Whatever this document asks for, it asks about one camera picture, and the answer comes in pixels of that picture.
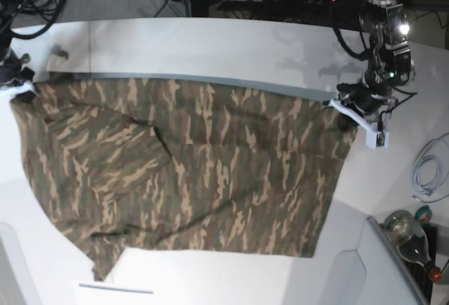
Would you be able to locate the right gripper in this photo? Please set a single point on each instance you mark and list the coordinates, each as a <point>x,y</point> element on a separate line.
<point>13,78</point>

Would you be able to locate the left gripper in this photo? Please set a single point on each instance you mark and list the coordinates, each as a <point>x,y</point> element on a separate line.
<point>367,102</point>

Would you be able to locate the camouflage t-shirt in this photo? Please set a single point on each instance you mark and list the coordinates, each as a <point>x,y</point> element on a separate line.
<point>157,164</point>

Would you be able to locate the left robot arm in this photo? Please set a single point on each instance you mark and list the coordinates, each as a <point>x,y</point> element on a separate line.
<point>387,53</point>

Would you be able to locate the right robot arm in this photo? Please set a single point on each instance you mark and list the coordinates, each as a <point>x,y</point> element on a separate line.
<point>48,10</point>

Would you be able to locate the green tape roll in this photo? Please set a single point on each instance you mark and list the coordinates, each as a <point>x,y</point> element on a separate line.
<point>423,215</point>

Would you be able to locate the clear plastic bottle red cap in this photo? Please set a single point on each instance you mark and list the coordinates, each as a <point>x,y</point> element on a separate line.
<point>410,240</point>

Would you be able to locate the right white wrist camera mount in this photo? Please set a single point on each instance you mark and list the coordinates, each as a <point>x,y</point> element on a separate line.
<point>10,90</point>

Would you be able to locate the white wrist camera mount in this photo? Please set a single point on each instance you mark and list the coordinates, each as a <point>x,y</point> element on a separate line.
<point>10,90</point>
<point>377,136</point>

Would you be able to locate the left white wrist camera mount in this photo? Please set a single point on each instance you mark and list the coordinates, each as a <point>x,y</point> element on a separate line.
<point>377,136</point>

